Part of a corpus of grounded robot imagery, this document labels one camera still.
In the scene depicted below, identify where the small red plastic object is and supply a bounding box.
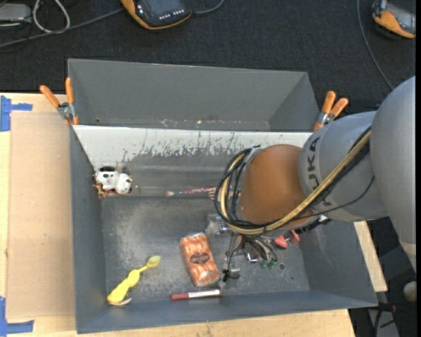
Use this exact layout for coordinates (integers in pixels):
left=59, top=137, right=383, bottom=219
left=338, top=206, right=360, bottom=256
left=273, top=230, right=301, bottom=249

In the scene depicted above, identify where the yellow plastic toy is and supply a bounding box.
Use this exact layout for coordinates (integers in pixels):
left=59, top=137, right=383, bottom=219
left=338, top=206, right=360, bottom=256
left=106, top=255, right=162, bottom=307

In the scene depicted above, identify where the red and white marker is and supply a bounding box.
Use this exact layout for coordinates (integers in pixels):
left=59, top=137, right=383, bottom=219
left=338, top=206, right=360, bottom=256
left=170, top=288, right=221, bottom=301

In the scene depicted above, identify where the brown cardboard board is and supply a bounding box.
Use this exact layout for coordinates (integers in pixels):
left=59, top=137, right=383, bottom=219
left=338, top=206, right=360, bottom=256
left=5, top=112, right=77, bottom=324

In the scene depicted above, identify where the black cylinder on white bracket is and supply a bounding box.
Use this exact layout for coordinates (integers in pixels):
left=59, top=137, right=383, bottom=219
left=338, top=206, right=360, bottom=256
left=303, top=214, right=333, bottom=232

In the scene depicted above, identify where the grey metal bin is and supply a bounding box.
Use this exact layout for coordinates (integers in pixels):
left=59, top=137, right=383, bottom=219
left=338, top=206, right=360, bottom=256
left=66, top=58, right=379, bottom=335

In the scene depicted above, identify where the white and black toy animal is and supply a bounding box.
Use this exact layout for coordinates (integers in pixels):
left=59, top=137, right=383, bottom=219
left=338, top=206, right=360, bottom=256
left=93, top=166, right=134, bottom=196

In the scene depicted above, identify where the pink speckled stick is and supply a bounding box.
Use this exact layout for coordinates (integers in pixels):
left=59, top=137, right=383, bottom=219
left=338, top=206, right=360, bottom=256
left=164, top=186, right=219, bottom=198

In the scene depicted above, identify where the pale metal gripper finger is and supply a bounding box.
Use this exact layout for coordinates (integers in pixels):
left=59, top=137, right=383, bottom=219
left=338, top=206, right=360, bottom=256
left=205, top=213, right=232, bottom=237
left=216, top=263, right=242, bottom=291

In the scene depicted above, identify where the orange and white packet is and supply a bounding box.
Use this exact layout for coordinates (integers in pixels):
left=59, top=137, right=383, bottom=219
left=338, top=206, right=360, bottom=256
left=179, top=232, right=221, bottom=288

